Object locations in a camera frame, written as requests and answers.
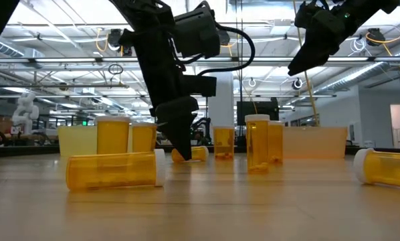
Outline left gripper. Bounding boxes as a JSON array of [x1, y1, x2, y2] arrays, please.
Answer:
[[118, 29, 218, 162]]

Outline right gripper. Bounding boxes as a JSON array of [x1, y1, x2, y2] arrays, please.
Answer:
[[287, 9, 351, 78]]

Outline small orange pill bottle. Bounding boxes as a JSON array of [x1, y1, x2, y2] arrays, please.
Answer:
[[353, 147, 400, 189], [171, 145, 210, 163], [65, 148, 167, 192]]

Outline small white ball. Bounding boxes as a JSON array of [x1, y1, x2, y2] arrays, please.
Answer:
[[244, 114, 272, 175]]

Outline orange translucent plastic bin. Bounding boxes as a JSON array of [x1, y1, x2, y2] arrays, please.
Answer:
[[282, 126, 348, 160]]

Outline yellow translucent plastic bin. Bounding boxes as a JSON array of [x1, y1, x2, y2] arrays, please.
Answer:
[[57, 125, 134, 157]]

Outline white pillar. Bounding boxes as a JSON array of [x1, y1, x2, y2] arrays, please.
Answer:
[[208, 72, 235, 128]]

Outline black monitor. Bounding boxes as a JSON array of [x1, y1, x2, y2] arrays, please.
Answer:
[[236, 98, 280, 148]]

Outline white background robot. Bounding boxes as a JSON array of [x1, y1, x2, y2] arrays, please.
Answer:
[[11, 91, 40, 135]]

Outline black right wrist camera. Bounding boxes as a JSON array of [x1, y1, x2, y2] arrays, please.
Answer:
[[294, 0, 326, 29]]

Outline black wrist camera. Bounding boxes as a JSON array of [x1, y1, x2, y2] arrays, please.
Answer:
[[172, 0, 221, 60], [294, 0, 326, 29]]

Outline yellow hanging cable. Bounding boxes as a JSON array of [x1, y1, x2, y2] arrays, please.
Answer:
[[292, 0, 320, 128]]

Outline silver ventilation duct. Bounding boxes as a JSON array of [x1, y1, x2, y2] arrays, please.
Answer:
[[312, 39, 400, 96]]

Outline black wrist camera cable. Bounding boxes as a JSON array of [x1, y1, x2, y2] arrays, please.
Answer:
[[198, 25, 256, 76]]

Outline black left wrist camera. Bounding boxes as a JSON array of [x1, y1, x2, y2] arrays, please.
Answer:
[[172, 0, 221, 60]]

